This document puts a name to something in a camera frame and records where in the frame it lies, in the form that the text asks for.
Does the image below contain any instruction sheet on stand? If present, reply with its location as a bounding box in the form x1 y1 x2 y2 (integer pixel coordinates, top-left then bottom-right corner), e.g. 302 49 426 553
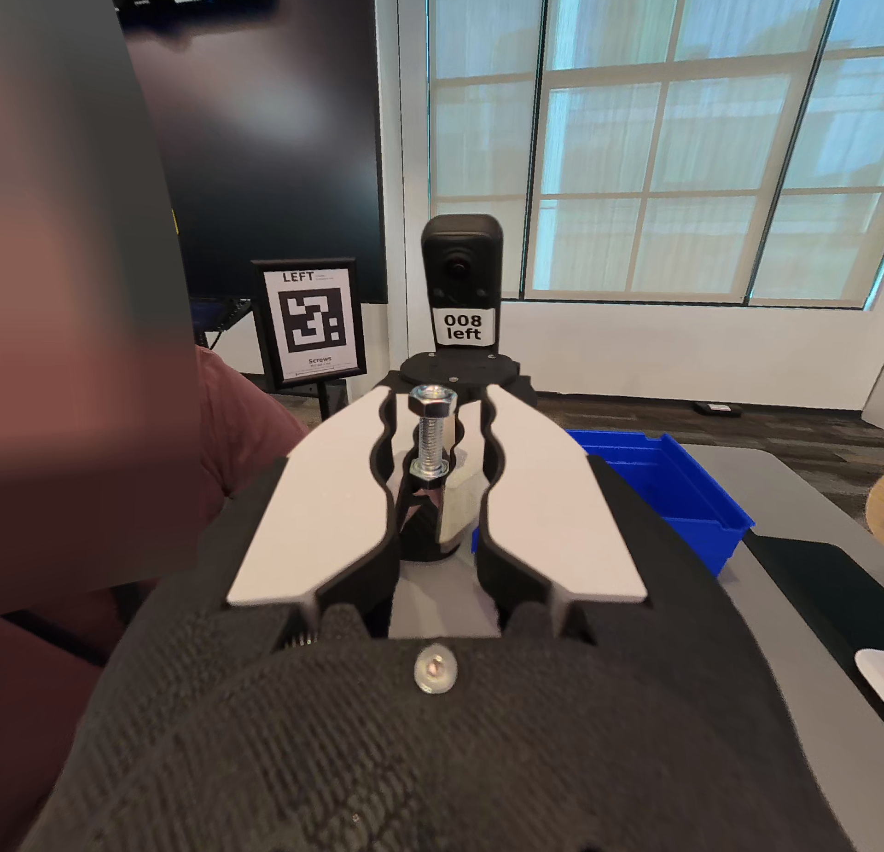
854 474 884 702

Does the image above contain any black lanyard strap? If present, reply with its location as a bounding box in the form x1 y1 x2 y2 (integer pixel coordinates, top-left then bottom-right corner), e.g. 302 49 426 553
3 609 113 668

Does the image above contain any black framed marker sign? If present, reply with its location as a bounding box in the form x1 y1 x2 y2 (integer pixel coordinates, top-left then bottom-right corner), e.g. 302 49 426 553
250 257 367 392

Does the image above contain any large black screen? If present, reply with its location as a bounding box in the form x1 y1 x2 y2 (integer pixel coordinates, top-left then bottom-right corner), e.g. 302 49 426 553
117 0 388 305

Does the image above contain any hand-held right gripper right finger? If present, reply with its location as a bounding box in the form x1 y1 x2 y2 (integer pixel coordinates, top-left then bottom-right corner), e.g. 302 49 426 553
475 384 650 639

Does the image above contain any silver hex bolt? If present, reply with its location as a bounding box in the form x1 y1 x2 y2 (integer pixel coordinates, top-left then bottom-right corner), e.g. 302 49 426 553
407 384 459 484

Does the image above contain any blue plastic parts bin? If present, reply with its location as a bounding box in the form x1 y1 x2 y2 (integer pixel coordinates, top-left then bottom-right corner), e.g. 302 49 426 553
471 429 756 579

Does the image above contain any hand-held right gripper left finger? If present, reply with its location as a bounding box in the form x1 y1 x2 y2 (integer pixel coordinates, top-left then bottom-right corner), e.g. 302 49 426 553
225 386 403 639

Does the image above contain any large grid window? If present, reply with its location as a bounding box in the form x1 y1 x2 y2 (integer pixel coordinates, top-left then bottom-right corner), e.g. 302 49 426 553
426 0 884 310

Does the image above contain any black sign stand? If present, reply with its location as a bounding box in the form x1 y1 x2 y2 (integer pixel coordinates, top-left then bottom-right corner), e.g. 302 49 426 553
189 297 351 423

